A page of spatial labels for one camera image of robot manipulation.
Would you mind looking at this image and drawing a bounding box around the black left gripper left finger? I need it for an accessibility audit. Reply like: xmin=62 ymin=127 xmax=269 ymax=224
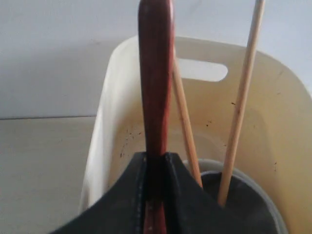
xmin=52 ymin=152 xmax=147 ymax=234

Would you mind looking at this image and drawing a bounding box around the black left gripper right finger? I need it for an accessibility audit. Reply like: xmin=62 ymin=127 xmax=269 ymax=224
xmin=163 ymin=153 xmax=244 ymax=234

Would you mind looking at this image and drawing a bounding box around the white ceramic bowl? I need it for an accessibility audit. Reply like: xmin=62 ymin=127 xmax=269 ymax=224
xmin=182 ymin=158 xmax=288 ymax=234

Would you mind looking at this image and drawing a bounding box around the stainless steel cup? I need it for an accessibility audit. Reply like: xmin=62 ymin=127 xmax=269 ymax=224
xmin=199 ymin=170 xmax=278 ymax=234

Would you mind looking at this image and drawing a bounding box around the wooden chopstick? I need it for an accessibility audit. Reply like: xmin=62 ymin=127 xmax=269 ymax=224
xmin=172 ymin=48 xmax=203 ymax=188
xmin=217 ymin=0 xmax=265 ymax=207

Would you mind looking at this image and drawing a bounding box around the dark wooden spoon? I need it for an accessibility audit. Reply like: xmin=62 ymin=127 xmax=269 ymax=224
xmin=138 ymin=0 xmax=174 ymax=234

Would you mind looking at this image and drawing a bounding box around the cream plastic storage bin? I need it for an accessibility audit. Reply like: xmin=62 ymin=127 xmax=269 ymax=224
xmin=79 ymin=37 xmax=312 ymax=234

